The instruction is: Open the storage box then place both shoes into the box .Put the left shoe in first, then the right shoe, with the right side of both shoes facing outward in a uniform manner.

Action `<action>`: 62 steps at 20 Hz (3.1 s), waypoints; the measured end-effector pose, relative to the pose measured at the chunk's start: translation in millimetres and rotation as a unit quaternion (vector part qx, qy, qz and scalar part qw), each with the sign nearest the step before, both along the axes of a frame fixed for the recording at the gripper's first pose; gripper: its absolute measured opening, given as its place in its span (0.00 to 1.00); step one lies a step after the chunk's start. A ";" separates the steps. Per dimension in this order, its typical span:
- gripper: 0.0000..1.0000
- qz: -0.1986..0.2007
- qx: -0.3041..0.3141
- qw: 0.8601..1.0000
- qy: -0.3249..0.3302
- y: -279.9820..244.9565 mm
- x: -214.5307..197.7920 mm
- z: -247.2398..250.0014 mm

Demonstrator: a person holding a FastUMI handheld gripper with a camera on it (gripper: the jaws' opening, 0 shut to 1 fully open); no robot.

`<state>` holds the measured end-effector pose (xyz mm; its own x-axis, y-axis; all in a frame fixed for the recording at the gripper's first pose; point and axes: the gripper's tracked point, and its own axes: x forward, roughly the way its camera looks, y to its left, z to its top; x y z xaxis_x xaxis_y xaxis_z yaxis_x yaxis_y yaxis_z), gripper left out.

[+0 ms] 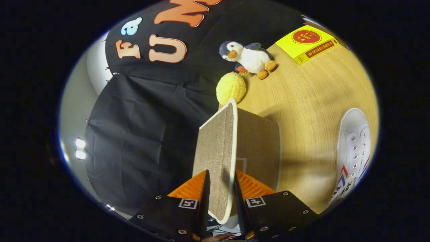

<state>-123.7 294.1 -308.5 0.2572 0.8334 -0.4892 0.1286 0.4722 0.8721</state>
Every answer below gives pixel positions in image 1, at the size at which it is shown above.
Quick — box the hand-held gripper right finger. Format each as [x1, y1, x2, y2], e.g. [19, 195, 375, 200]
[233, 169, 319, 242]

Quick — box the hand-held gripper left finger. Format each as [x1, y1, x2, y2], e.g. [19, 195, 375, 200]
[129, 169, 211, 242]

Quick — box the brown storage box lid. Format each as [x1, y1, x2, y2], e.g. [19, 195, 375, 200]
[192, 98, 238, 225]

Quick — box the white canvas shoe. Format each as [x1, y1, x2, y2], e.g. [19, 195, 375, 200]
[328, 108, 372, 207]

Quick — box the yellow bread plush toy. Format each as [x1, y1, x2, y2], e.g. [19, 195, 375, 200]
[216, 72, 247, 105]

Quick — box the ceiling light panel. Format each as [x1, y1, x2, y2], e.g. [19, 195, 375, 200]
[76, 137, 86, 160]

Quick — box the penguin plush toy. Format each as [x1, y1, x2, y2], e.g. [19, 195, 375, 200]
[219, 41, 277, 80]

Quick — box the yellow book with red circle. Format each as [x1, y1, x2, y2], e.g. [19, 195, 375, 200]
[275, 25, 340, 65]

